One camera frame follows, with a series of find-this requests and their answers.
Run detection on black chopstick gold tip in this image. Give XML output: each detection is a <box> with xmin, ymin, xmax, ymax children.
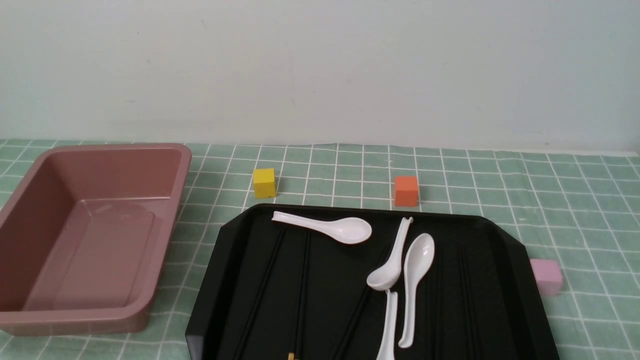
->
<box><xmin>287</xmin><ymin>231</ymin><xmax>311</xmax><ymax>360</ymax></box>

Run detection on green checkered tablecloth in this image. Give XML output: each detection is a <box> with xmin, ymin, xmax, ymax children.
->
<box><xmin>0</xmin><ymin>143</ymin><xmax>640</xmax><ymax>360</ymax></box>

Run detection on pink plastic bin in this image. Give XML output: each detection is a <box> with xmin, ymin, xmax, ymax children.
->
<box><xmin>0</xmin><ymin>143</ymin><xmax>192</xmax><ymax>337</ymax></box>

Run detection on white spoon right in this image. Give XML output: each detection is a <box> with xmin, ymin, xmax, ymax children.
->
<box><xmin>398</xmin><ymin>233</ymin><xmax>435</xmax><ymax>349</ymax></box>

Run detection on pink cube block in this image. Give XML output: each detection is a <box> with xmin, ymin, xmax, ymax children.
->
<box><xmin>529</xmin><ymin>259</ymin><xmax>563</xmax><ymax>297</ymax></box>

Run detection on white spoon handle bottom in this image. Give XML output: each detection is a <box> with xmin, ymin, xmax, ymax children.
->
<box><xmin>375</xmin><ymin>289</ymin><xmax>398</xmax><ymax>360</ymax></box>

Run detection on white spoon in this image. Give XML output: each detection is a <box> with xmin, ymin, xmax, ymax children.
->
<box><xmin>398</xmin><ymin>233</ymin><xmax>435</xmax><ymax>349</ymax></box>
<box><xmin>272</xmin><ymin>210</ymin><xmax>373</xmax><ymax>245</ymax></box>

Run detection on white spoon top left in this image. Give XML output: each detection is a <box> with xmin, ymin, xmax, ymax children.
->
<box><xmin>272</xmin><ymin>210</ymin><xmax>373</xmax><ymax>245</ymax></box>

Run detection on black chopstick diagonal centre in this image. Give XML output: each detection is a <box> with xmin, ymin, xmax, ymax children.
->
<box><xmin>329</xmin><ymin>284</ymin><xmax>386</xmax><ymax>360</ymax></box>

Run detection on orange cube block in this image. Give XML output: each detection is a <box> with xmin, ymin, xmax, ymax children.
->
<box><xmin>393</xmin><ymin>175</ymin><xmax>419</xmax><ymax>207</ymax></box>

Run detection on black plastic tray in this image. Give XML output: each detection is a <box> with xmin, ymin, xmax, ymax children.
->
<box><xmin>185</xmin><ymin>203</ymin><xmax>560</xmax><ymax>360</ymax></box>

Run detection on yellow cube block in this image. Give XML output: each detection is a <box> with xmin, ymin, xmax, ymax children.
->
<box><xmin>253</xmin><ymin>168</ymin><xmax>277</xmax><ymax>199</ymax></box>

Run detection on white spoon upside-down middle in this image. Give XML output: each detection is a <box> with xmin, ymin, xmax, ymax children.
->
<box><xmin>366</xmin><ymin>217</ymin><xmax>414</xmax><ymax>292</ymax></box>

